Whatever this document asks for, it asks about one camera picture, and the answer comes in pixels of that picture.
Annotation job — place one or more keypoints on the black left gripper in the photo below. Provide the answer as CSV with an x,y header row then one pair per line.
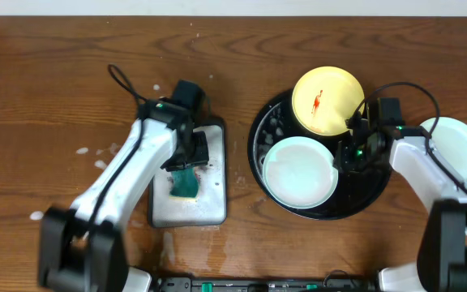
x,y
186,163

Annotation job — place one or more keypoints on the light blue front plate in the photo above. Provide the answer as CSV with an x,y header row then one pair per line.
x,y
299,173

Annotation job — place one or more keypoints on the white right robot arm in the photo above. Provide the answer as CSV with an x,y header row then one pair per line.
x,y
441,264

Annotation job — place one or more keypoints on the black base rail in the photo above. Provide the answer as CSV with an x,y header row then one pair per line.
x,y
187,284

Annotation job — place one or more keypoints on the light green plate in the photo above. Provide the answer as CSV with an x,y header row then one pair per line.
x,y
450,137

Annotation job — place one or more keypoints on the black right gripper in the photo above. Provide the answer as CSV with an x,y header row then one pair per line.
x,y
344,162

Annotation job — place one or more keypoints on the green yellow sponge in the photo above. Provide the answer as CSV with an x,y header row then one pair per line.
x,y
185,185

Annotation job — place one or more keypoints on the rectangular soapy metal tray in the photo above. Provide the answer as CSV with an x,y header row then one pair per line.
x,y
209,207

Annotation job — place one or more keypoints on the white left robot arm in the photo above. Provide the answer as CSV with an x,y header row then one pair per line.
x,y
82,247

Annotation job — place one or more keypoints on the yellow plate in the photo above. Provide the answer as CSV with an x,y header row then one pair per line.
x,y
324,98

